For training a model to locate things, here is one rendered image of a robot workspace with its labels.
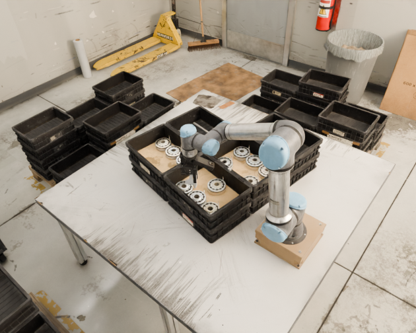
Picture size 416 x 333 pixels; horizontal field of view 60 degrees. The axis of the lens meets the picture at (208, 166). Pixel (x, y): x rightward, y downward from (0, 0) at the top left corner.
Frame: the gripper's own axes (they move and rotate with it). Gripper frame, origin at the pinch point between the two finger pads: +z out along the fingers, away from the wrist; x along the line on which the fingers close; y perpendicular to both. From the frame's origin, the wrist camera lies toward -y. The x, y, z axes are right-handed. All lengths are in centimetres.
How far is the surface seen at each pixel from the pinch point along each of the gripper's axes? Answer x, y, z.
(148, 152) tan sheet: -37, 33, 11
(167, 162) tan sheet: -28.1, 20.1, 11.0
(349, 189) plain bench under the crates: -19, -89, 24
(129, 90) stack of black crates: -163, 75, 39
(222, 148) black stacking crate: -34.7, -13.5, 5.2
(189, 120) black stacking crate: -68, 10, 8
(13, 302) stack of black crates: 45, 97, 45
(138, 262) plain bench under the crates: 33.2, 28.5, 24.0
